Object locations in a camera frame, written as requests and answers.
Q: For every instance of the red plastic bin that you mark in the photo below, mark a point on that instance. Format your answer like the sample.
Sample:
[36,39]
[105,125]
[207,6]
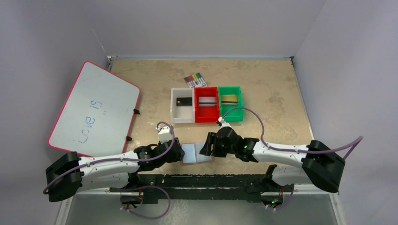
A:
[206,114]

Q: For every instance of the white plastic bin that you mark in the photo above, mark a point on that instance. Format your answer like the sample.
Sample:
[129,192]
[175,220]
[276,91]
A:
[182,114]

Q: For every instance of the pack of coloured markers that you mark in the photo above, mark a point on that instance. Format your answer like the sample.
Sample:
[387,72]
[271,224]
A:
[195,81]

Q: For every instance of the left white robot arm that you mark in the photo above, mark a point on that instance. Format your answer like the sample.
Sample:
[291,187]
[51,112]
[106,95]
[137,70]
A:
[72,173]

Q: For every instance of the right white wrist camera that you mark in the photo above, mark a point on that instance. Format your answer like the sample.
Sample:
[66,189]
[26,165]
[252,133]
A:
[222,123]

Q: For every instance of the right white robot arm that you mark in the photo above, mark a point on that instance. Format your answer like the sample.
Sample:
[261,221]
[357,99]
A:
[295,164]

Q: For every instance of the green plastic bin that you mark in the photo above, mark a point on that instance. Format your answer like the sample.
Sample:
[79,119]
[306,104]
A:
[235,115]

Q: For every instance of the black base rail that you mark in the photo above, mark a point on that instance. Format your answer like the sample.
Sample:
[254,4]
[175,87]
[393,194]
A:
[252,188]

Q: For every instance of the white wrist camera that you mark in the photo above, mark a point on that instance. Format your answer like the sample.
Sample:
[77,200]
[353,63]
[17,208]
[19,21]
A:
[222,123]
[165,134]

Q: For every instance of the silver credit card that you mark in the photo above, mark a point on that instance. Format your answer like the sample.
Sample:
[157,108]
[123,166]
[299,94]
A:
[207,101]

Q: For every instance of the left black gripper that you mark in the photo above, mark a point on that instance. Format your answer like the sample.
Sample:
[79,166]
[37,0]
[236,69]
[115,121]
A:
[178,156]

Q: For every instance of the pink leather card holder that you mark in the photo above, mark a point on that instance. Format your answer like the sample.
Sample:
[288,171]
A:
[192,155]

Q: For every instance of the red framed whiteboard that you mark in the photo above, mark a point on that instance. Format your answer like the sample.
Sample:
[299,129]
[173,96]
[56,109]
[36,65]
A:
[97,114]

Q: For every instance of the black credit card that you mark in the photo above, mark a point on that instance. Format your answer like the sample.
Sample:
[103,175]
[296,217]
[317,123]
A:
[184,101]

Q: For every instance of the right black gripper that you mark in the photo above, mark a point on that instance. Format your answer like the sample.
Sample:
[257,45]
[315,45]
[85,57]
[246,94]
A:
[211,144]

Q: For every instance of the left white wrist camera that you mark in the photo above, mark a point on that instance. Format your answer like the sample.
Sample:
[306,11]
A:
[165,134]

